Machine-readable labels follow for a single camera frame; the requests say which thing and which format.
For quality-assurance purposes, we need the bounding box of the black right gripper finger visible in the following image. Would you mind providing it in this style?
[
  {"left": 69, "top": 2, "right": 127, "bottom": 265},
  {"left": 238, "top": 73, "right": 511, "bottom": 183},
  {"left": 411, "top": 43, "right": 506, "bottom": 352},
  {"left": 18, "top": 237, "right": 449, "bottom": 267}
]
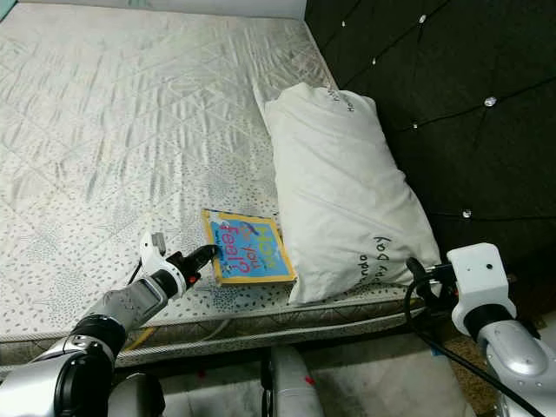
[{"left": 405, "top": 256, "right": 432, "bottom": 301}]

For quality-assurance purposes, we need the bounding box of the yellow-edged children's board book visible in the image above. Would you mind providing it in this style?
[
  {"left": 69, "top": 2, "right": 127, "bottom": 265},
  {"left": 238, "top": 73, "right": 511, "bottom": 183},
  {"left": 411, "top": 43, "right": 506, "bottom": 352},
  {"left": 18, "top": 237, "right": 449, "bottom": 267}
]
[{"left": 201, "top": 208, "right": 299, "bottom": 287}]

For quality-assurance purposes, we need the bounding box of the white pillow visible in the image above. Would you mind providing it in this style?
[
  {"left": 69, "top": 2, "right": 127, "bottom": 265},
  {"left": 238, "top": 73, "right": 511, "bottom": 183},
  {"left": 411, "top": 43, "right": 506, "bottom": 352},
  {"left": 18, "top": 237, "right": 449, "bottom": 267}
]
[{"left": 263, "top": 83, "right": 442, "bottom": 306}]

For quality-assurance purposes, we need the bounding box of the grey quilted mattress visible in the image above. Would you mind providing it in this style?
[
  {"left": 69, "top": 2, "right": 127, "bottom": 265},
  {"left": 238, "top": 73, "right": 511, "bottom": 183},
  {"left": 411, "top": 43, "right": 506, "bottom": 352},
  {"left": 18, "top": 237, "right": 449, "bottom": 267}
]
[{"left": 0, "top": 0, "right": 453, "bottom": 367}]

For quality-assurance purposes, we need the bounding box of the silver left robot leg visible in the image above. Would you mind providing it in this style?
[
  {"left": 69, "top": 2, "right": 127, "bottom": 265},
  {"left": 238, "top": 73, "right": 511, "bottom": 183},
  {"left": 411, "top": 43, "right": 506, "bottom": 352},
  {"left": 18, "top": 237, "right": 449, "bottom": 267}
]
[{"left": 109, "top": 372, "right": 168, "bottom": 417}]

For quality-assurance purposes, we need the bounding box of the silver robot leg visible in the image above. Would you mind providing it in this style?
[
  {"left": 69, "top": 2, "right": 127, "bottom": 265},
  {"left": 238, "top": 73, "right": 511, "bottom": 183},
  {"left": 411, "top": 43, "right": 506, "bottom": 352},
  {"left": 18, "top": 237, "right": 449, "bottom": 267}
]
[
  {"left": 261, "top": 346, "right": 324, "bottom": 417},
  {"left": 109, "top": 372, "right": 168, "bottom": 417}
]

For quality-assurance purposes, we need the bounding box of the silver right robot leg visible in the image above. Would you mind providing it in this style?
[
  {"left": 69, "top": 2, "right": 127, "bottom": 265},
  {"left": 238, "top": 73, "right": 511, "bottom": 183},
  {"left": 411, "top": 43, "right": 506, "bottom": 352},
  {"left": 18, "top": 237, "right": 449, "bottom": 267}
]
[{"left": 261, "top": 346, "right": 324, "bottom": 417}]

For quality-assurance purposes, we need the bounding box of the black tufted headboard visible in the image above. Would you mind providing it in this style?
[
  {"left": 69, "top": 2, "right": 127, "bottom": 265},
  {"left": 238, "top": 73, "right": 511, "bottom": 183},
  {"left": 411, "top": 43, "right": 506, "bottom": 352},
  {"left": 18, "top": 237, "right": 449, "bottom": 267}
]
[{"left": 304, "top": 0, "right": 556, "bottom": 296}]

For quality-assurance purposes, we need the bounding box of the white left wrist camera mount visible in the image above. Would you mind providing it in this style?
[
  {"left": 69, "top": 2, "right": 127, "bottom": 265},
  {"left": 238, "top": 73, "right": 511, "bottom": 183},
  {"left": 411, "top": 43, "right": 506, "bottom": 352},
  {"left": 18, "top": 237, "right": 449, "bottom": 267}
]
[{"left": 141, "top": 231, "right": 176, "bottom": 275}]

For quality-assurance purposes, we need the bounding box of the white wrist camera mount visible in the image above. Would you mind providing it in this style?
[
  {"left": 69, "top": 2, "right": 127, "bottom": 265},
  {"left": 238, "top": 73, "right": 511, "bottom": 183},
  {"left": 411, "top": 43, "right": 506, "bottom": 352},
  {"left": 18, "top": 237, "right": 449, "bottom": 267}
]
[
  {"left": 447, "top": 243, "right": 518, "bottom": 314},
  {"left": 141, "top": 231, "right": 176, "bottom": 275}
]

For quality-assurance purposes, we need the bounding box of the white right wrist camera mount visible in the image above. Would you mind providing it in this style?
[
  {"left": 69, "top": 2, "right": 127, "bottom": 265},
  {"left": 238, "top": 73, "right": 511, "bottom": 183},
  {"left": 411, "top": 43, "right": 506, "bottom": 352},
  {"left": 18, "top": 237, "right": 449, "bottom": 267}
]
[{"left": 447, "top": 243, "right": 518, "bottom": 314}]

